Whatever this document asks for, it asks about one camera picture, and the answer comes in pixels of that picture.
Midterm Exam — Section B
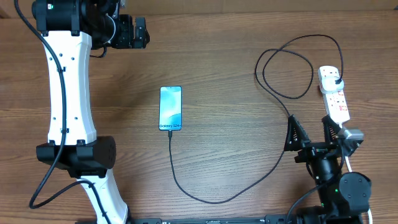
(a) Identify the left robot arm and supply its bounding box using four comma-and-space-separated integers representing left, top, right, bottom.
32, 0, 150, 223

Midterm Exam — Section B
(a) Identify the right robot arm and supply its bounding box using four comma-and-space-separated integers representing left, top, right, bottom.
284, 115, 372, 223

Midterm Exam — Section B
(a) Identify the white power strip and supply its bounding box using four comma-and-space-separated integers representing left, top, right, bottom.
317, 65, 350, 124

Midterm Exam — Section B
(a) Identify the white charger plug adapter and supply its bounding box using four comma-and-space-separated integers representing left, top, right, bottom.
320, 77, 345, 94

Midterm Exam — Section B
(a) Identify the white power strip cord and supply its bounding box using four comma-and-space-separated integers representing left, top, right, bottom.
338, 123, 374, 224

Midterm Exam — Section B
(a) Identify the Samsung Galaxy smartphone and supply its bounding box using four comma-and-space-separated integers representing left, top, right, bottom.
159, 86, 182, 131

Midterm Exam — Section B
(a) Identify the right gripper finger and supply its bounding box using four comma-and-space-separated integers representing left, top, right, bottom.
322, 114, 341, 144
284, 114, 311, 151

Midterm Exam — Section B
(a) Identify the cardboard backboard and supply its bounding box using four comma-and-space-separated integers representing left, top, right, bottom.
0, 0, 398, 19

